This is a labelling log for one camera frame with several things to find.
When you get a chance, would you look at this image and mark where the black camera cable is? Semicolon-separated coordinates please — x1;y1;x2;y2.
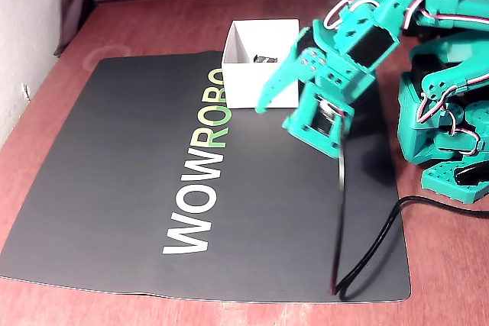
329;110;489;300

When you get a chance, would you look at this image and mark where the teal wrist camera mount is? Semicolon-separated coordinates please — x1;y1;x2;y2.
281;80;355;159

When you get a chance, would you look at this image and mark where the teal robot base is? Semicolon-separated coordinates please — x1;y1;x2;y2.
397;69;489;205

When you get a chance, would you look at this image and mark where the dark WOWROBO desk mat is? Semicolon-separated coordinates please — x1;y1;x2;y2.
0;50;413;304

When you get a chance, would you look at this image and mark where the white red servo cable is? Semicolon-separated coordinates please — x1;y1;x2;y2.
450;111;483;156
323;0;363;30
404;0;489;28
416;73;489;125

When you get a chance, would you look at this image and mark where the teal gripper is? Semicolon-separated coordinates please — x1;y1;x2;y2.
254;0;402;115

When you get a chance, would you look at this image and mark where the black 9V battery pack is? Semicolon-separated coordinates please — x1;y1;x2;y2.
252;53;279;66

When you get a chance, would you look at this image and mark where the white open cardboard box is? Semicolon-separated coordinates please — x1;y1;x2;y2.
220;18;301;110

